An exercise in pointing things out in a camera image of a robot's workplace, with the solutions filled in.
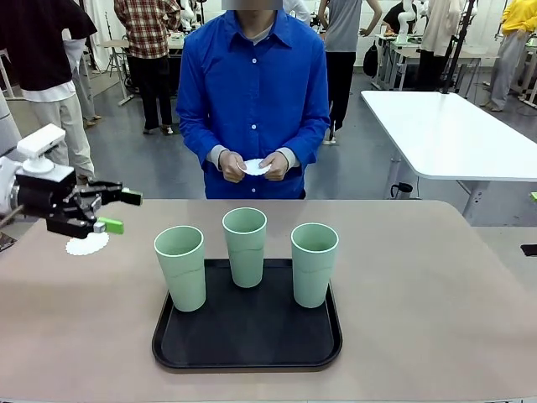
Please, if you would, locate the white scalloped paper coaster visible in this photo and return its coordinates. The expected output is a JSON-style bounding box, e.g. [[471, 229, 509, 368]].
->
[[65, 230, 110, 256], [236, 158, 274, 177]]

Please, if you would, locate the black hanging bag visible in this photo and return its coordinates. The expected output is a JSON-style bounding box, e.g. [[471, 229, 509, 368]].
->
[[362, 40, 381, 78]]

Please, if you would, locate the person's right hand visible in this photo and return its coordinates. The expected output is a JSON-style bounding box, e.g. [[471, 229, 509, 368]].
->
[[217, 149, 247, 185]]

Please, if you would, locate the person in yellow top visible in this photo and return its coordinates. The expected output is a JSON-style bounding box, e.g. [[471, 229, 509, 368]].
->
[[480, 0, 537, 113]]

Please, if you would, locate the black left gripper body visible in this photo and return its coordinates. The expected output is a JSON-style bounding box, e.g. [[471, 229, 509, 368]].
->
[[15, 170, 96, 241]]

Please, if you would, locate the person's left hand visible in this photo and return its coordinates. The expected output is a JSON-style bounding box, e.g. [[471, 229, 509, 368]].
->
[[259, 153, 290, 182]]

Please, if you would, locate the seated person in black shirt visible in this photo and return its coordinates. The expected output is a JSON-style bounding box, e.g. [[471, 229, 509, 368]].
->
[[383, 2, 419, 35]]

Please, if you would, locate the person in plaid shirt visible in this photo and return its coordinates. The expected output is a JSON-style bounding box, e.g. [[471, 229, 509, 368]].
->
[[113, 0, 182, 136]]

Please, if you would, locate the person's torso in blue shirt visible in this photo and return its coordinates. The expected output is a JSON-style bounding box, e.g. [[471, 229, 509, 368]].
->
[[175, 0, 331, 201]]

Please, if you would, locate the person in white top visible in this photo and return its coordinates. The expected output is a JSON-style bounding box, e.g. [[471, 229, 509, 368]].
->
[[62, 29, 103, 129]]

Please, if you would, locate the black plastic serving tray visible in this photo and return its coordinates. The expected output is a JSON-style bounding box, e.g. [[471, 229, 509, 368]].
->
[[151, 258, 343, 374]]

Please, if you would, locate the grey background desk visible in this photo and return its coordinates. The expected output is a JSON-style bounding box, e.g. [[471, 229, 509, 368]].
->
[[374, 33, 500, 92]]

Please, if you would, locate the wooden background table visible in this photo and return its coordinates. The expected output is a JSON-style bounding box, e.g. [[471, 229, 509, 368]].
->
[[96, 39, 135, 107]]

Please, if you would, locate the person's right forearm blue sleeve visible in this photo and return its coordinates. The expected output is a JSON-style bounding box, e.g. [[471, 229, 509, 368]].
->
[[179, 117, 231, 172]]

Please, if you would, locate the person in beige garment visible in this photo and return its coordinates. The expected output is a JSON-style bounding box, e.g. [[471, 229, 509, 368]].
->
[[417, 0, 462, 92]]

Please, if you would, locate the person's left forearm blue sleeve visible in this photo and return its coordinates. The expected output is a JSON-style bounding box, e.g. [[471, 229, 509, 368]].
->
[[274, 117, 331, 171]]

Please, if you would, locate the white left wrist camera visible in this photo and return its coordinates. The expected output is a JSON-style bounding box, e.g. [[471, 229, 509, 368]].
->
[[16, 128, 76, 182]]

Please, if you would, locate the white cylindrical air purifier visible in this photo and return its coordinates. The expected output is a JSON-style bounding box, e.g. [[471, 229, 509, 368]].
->
[[0, 90, 22, 159]]

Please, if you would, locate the person in black top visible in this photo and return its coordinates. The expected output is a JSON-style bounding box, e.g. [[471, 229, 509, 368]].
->
[[0, 0, 99, 186]]

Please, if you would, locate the black tripod pole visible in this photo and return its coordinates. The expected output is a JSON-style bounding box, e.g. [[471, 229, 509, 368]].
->
[[440, 0, 479, 96]]

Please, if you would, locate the person in grey t-shirt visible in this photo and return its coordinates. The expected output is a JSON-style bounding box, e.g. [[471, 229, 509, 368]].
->
[[321, 0, 383, 133]]

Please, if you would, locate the pale green plastic cup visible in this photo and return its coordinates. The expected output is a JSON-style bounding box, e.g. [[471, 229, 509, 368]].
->
[[290, 222, 340, 309], [154, 225, 206, 313], [222, 207, 269, 289]]

